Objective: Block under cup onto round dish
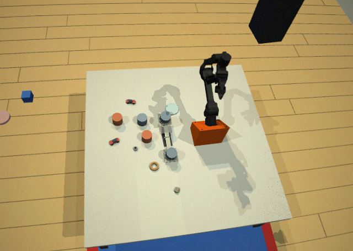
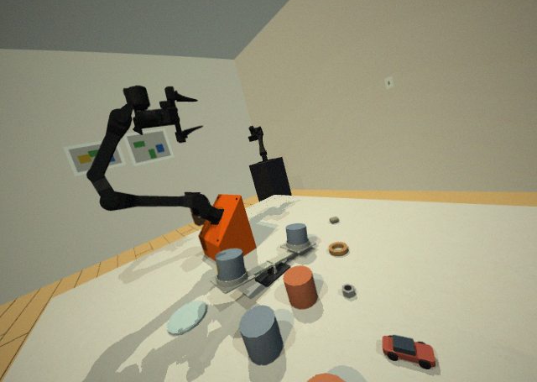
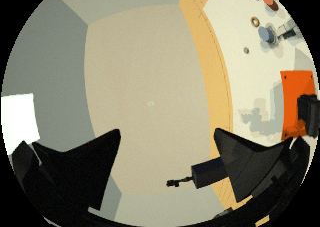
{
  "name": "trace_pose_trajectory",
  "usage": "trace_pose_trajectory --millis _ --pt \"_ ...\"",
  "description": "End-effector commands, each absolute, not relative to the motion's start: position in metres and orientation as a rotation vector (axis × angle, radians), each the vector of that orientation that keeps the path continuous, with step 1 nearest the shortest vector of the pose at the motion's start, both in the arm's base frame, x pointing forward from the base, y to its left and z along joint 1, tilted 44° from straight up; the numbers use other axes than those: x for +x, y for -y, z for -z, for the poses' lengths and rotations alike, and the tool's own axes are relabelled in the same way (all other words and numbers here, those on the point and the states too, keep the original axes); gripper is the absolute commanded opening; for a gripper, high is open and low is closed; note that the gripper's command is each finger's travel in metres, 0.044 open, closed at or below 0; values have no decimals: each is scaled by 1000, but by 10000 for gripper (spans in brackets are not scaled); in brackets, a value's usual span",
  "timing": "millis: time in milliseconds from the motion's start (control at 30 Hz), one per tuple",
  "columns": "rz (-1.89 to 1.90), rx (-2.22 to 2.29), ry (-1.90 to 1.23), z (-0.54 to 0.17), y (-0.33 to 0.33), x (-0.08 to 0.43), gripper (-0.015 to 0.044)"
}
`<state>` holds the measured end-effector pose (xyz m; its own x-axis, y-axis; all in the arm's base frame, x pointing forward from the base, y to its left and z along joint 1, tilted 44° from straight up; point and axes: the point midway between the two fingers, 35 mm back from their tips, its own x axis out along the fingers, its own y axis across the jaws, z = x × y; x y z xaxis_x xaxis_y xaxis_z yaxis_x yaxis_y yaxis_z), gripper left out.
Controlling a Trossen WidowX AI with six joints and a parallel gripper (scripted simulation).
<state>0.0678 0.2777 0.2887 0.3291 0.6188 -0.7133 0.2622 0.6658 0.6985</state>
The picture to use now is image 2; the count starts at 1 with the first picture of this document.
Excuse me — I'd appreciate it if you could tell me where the brown ring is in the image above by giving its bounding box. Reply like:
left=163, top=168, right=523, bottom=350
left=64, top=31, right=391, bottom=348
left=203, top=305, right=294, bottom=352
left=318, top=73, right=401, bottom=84
left=328, top=242, right=348, bottom=256

